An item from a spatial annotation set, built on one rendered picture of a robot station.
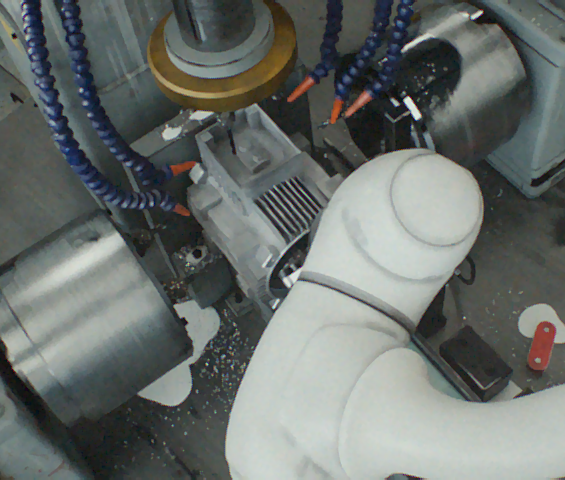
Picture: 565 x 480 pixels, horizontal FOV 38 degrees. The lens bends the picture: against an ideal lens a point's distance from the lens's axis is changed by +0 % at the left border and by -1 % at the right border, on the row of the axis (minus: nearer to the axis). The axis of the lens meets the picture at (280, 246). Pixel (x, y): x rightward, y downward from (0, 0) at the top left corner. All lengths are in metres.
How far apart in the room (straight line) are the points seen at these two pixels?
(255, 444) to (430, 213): 0.20
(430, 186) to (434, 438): 0.17
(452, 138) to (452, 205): 0.61
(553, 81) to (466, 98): 0.15
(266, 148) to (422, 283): 0.59
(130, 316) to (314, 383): 0.50
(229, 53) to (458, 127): 0.39
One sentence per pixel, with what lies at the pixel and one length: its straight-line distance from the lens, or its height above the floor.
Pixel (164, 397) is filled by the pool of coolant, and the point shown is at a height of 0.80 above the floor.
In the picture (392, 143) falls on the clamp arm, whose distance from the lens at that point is 1.04.
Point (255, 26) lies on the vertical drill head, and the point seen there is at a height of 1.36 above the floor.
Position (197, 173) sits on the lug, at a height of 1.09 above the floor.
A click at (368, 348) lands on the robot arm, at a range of 0.58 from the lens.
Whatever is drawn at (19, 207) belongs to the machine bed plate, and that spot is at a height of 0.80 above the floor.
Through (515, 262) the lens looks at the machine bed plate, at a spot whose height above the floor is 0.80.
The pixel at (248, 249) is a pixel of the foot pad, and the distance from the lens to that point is 1.12.
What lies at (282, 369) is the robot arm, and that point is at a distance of 0.60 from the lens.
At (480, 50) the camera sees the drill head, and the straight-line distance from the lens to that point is 1.23.
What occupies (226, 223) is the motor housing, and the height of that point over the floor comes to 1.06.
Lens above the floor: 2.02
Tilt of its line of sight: 58 degrees down
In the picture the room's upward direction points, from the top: 12 degrees counter-clockwise
